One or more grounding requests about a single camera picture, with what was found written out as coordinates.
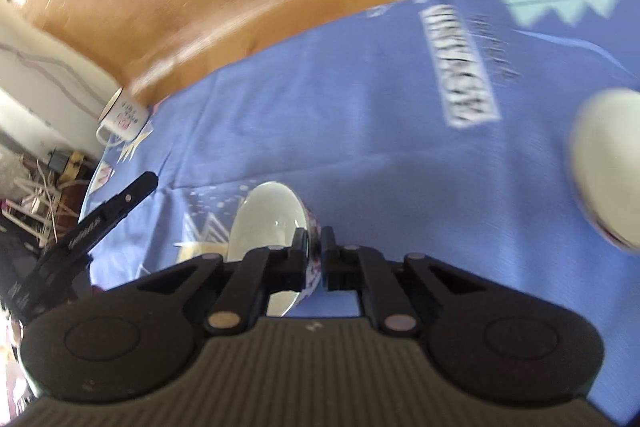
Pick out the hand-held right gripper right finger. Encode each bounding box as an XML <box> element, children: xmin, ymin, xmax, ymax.
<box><xmin>320</xmin><ymin>226</ymin><xmax>522</xmax><ymax>338</ymax></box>

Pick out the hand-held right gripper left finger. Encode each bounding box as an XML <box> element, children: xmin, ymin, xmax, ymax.
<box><xmin>107</xmin><ymin>228</ymin><xmax>310</xmax><ymax>336</ymax></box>

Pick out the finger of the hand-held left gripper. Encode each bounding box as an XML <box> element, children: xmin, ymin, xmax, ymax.
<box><xmin>101</xmin><ymin>172</ymin><xmax>160</xmax><ymax>229</ymax></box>

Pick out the white bowl with pink flowers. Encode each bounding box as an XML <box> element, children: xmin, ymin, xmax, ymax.
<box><xmin>567</xmin><ymin>88</ymin><xmax>640</xmax><ymax>254</ymax></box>
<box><xmin>227</xmin><ymin>181</ymin><xmax>322</xmax><ymax>319</ymax></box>

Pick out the pile of white sticks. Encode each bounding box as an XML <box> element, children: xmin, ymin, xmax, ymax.
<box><xmin>0</xmin><ymin>157</ymin><xmax>87</xmax><ymax>249</ymax></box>

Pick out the white printed mug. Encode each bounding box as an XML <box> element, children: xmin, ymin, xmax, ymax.
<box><xmin>95</xmin><ymin>87</ymin><xmax>151</xmax><ymax>146</ymax></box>

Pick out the black power adapter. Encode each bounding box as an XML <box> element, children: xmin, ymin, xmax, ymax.
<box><xmin>48</xmin><ymin>149</ymin><xmax>72</xmax><ymax>174</ymax></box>

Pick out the blue printed blanket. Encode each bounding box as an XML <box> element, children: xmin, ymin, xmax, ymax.
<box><xmin>80</xmin><ymin>0</ymin><xmax>640</xmax><ymax>425</ymax></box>

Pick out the dark thin cable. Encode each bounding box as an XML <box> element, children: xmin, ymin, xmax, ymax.
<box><xmin>0</xmin><ymin>44</ymin><xmax>108</xmax><ymax>120</ymax></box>

